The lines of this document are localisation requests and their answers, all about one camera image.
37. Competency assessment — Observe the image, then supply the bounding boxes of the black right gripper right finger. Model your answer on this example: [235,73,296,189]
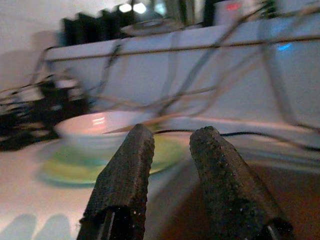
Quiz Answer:
[189,125,295,240]

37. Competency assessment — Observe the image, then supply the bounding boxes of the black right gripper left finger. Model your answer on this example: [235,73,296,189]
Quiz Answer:
[76,123,155,240]

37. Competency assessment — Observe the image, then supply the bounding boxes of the light green plate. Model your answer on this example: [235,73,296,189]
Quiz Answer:
[37,136,188,189]

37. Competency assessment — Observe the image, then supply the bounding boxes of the white ceramic bowl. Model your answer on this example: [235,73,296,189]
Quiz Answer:
[54,111,156,152]

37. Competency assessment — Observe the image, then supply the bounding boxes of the taped wooden chopsticks bundle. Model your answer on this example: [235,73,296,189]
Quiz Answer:
[102,113,183,135]

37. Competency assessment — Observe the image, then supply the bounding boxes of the black power strip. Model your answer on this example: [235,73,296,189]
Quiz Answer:
[0,74,92,152]

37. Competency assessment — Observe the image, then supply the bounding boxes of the black boxy object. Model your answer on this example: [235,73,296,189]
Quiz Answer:
[61,8,136,47]

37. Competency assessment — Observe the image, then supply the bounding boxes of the white container red print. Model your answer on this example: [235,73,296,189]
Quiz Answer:
[214,0,252,26]

